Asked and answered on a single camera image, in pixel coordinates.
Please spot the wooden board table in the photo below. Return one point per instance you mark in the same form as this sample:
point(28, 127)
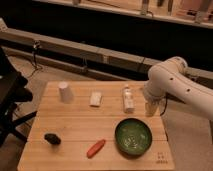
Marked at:
point(80, 125)

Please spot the green ceramic bowl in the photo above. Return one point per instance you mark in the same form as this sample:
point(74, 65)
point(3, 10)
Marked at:
point(133, 137)

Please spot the black chair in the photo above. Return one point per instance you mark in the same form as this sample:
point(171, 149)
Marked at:
point(12, 90)

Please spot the orange carrot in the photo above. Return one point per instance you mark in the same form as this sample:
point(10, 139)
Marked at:
point(95, 148)

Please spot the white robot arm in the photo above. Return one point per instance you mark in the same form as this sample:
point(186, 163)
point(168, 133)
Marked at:
point(169, 77)

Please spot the black computer mouse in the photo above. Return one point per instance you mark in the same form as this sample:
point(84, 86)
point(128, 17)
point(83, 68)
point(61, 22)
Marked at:
point(52, 139)

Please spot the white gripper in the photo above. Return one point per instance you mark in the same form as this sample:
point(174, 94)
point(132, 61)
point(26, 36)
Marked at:
point(153, 96)

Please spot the white eraser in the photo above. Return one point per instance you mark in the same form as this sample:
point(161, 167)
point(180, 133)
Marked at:
point(95, 99)

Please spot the small white bottle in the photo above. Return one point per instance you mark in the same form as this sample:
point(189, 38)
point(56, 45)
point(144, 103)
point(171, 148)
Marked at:
point(128, 100)

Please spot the white ceramic cup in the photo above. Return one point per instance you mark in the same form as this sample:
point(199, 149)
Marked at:
point(65, 92)

